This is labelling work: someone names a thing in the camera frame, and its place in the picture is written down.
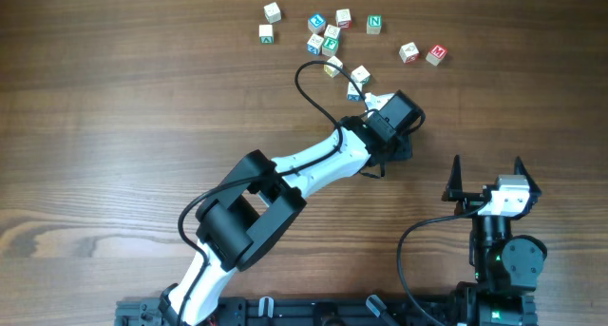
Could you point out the white block red picture side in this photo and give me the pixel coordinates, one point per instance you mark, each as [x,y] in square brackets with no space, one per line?
[409,52]

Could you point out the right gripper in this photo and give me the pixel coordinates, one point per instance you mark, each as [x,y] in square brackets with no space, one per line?
[469,201]

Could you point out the white block green N side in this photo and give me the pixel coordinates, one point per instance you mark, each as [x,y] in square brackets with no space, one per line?
[361,75]

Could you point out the block with blue X side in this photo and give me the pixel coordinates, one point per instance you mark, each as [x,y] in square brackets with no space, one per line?
[354,91]

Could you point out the blue letter P block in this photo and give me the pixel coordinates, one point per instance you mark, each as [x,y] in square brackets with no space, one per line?
[316,23]

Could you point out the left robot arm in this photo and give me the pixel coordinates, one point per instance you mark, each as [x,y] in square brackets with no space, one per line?
[242,219]

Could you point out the block with green letter side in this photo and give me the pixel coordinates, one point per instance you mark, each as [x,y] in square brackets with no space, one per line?
[266,34]

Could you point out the yellow bordered block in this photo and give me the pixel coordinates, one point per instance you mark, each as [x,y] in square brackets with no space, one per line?
[332,67]

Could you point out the block with red side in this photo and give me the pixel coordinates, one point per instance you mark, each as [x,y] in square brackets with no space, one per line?
[343,18]

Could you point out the green letter N block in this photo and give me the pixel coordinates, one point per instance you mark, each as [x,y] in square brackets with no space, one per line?
[374,24]

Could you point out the red letter M block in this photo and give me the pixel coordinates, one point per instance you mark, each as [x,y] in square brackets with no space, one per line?
[436,55]

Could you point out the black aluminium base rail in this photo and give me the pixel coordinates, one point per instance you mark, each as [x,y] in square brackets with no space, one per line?
[239,311]

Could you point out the green letter F block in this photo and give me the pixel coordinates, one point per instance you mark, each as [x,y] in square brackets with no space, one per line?
[330,46]

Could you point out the plain white wooden block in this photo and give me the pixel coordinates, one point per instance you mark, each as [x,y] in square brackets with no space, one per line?
[272,12]

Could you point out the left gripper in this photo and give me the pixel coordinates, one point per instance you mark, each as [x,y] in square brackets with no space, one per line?
[408,150]

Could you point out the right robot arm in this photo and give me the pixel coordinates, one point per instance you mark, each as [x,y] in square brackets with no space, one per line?
[506,266]

